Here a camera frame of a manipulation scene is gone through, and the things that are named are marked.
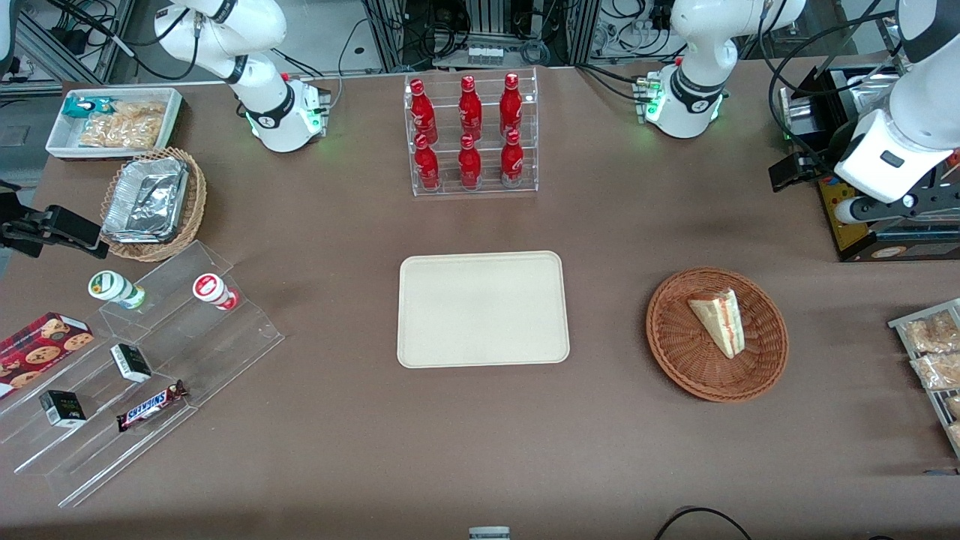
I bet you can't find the beige plastic tray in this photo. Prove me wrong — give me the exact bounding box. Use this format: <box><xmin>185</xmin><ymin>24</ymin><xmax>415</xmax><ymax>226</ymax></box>
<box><xmin>397</xmin><ymin>250</ymin><xmax>571</xmax><ymax>370</ymax></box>

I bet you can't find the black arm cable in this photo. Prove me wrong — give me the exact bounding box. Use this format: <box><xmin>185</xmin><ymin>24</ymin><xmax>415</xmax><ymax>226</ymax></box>
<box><xmin>45</xmin><ymin>0</ymin><xmax>205</xmax><ymax>82</ymax></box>
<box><xmin>756</xmin><ymin>0</ymin><xmax>905</xmax><ymax>162</ymax></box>

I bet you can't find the red lid yogurt cup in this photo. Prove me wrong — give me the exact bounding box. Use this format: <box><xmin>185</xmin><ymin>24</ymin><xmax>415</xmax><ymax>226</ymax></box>
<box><xmin>192</xmin><ymin>273</ymin><xmax>242</xmax><ymax>313</ymax></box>

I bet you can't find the grey snack display tray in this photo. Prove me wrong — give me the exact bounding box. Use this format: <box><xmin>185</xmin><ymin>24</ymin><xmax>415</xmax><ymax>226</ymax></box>
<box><xmin>888</xmin><ymin>298</ymin><xmax>960</xmax><ymax>460</ymax></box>

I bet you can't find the green lid yogurt cup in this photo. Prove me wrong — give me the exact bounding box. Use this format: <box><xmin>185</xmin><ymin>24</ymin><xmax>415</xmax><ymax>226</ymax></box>
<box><xmin>88</xmin><ymin>270</ymin><xmax>148</xmax><ymax>311</ymax></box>

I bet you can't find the brown round wicker basket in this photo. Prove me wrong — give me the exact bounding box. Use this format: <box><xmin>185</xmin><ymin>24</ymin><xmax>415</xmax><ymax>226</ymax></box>
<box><xmin>646</xmin><ymin>267</ymin><xmax>790</xmax><ymax>404</ymax></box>

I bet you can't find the stack of foil trays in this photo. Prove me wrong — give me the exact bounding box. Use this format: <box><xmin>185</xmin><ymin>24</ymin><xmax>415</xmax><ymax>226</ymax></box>
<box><xmin>100</xmin><ymin>157</ymin><xmax>190</xmax><ymax>245</ymax></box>

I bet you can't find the triangle sandwich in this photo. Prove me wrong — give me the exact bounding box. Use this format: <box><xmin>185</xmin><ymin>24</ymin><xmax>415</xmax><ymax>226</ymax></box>
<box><xmin>688</xmin><ymin>289</ymin><xmax>746</xmax><ymax>360</ymax></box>

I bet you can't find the black looped cable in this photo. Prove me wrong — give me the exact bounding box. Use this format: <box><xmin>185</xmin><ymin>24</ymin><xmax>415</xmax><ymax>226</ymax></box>
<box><xmin>653</xmin><ymin>507</ymin><xmax>753</xmax><ymax>540</ymax></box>

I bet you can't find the green snack packet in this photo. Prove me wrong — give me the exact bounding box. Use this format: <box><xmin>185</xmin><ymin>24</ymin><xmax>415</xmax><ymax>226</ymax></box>
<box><xmin>62</xmin><ymin>96</ymin><xmax>118</xmax><ymax>122</ymax></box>

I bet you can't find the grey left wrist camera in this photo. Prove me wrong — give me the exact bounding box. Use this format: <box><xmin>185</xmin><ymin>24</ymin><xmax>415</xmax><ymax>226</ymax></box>
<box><xmin>835</xmin><ymin>184</ymin><xmax>960</xmax><ymax>227</ymax></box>

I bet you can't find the clear acrylic bottle rack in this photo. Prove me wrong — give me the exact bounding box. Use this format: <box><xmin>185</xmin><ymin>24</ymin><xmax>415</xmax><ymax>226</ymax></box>
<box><xmin>404</xmin><ymin>67</ymin><xmax>540</xmax><ymax>198</ymax></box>

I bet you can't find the white rectangular snack bin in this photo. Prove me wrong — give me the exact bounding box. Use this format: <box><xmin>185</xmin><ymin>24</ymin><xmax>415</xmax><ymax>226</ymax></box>
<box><xmin>45</xmin><ymin>87</ymin><xmax>185</xmax><ymax>163</ymax></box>

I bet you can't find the red plaid cookie box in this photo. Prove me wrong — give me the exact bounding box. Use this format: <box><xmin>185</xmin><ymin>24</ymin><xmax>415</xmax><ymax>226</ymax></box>
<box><xmin>0</xmin><ymin>312</ymin><xmax>95</xmax><ymax>400</ymax></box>

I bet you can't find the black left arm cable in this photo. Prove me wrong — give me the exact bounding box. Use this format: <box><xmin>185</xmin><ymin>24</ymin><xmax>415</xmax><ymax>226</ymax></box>
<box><xmin>756</xmin><ymin>0</ymin><xmax>905</xmax><ymax>162</ymax></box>

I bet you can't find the red soda bottle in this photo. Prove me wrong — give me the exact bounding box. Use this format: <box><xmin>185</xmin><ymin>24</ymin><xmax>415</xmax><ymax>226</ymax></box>
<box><xmin>414</xmin><ymin>134</ymin><xmax>442</xmax><ymax>191</ymax></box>
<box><xmin>409</xmin><ymin>79</ymin><xmax>439</xmax><ymax>143</ymax></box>
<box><xmin>457</xmin><ymin>134</ymin><xmax>483</xmax><ymax>191</ymax></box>
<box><xmin>499</xmin><ymin>72</ymin><xmax>524</xmax><ymax>137</ymax></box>
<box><xmin>500</xmin><ymin>129</ymin><xmax>526</xmax><ymax>188</ymax></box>
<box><xmin>458</xmin><ymin>75</ymin><xmax>484</xmax><ymax>140</ymax></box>

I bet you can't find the black appliance with foil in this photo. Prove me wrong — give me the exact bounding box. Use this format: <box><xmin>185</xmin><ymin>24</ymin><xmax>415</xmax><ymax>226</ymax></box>
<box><xmin>776</xmin><ymin>64</ymin><xmax>960</xmax><ymax>263</ymax></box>

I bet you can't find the Snickers chocolate bar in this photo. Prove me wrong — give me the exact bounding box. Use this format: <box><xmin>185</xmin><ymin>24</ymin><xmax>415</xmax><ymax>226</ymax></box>
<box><xmin>115</xmin><ymin>379</ymin><xmax>189</xmax><ymax>433</ymax></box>

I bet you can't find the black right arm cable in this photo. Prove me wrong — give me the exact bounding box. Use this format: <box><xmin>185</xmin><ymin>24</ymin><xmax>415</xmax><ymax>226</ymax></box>
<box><xmin>45</xmin><ymin>0</ymin><xmax>205</xmax><ymax>82</ymax></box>

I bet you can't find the small black carton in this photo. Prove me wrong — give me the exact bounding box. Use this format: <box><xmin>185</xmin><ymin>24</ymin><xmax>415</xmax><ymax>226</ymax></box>
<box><xmin>38</xmin><ymin>389</ymin><xmax>88</xmax><ymax>429</ymax></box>
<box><xmin>109</xmin><ymin>343</ymin><xmax>153</xmax><ymax>384</ymax></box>

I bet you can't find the light oval wicker basket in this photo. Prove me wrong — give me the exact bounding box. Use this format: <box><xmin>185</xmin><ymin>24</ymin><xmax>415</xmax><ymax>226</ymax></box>
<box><xmin>99</xmin><ymin>147</ymin><xmax>208</xmax><ymax>263</ymax></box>

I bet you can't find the clear bag of crackers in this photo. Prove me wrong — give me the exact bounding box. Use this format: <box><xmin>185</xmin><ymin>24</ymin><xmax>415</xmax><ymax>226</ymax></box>
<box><xmin>78</xmin><ymin>100</ymin><xmax>168</xmax><ymax>150</ymax></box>

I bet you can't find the clear acrylic tiered stand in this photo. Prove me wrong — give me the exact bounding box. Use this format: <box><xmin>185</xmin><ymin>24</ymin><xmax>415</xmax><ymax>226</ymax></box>
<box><xmin>0</xmin><ymin>239</ymin><xmax>287</xmax><ymax>509</ymax></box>

